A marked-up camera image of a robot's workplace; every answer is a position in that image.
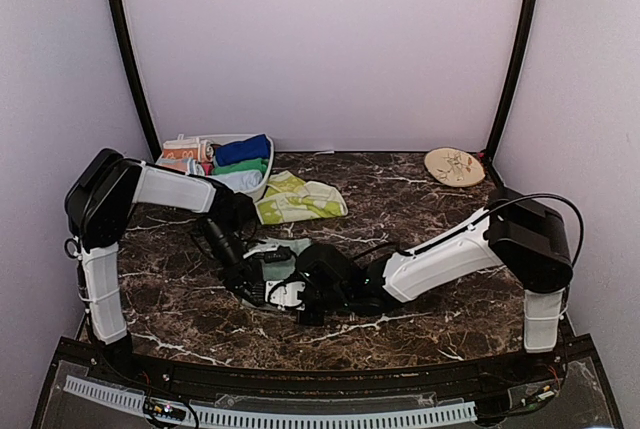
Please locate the white plastic basket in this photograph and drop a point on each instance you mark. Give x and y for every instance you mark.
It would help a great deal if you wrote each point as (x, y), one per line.
(219, 140)

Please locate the sage green towel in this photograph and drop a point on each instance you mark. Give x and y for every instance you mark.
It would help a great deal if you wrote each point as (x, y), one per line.
(281, 271)

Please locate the right black frame post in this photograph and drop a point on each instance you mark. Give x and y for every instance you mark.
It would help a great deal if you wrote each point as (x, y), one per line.
(525, 20)

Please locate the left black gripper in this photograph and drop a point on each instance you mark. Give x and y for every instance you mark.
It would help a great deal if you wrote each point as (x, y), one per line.
(242, 272)

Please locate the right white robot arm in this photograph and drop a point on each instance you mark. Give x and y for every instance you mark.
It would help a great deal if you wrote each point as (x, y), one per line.
(516, 231)

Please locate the black frame post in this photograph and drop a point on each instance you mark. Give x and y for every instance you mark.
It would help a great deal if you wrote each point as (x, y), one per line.
(128, 58)
(525, 20)

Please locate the orange blue rolled towel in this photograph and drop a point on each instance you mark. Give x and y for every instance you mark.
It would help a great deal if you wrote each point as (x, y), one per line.
(188, 166)

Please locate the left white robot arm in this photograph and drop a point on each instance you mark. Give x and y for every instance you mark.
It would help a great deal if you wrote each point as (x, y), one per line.
(101, 205)

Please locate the orange patterned rolled towel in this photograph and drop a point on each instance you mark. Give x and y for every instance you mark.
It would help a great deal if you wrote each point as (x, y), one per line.
(183, 147)

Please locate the white slotted cable duct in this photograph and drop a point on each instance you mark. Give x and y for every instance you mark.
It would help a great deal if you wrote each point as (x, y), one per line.
(167, 413)

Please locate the pink red rolled towel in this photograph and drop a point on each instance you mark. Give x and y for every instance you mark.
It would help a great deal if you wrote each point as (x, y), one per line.
(207, 157)

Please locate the left black frame post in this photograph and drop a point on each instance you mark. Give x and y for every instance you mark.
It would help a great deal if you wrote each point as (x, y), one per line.
(128, 58)

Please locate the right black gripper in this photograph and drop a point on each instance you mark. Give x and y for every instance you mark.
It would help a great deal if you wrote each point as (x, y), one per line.
(315, 319)

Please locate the yellow-green patterned towel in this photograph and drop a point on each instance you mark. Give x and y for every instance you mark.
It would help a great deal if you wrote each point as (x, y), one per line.
(289, 199)

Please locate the cream bird-pattern plate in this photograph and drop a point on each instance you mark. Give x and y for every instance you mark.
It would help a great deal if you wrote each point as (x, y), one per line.
(454, 168)

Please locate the green rolled towel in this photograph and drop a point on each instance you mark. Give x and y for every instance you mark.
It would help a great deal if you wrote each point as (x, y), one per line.
(258, 164)

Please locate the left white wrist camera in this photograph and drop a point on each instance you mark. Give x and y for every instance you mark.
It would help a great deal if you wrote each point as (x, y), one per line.
(270, 253)

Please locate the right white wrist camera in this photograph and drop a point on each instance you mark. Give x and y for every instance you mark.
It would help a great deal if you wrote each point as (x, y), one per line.
(285, 295)

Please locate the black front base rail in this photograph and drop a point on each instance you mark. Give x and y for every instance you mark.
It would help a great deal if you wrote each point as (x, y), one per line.
(480, 378)

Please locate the pale blue rolled towel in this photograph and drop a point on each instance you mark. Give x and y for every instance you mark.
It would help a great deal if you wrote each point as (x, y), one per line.
(240, 181)

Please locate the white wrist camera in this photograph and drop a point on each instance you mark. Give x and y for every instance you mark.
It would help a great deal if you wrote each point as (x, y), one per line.
(270, 253)
(285, 295)

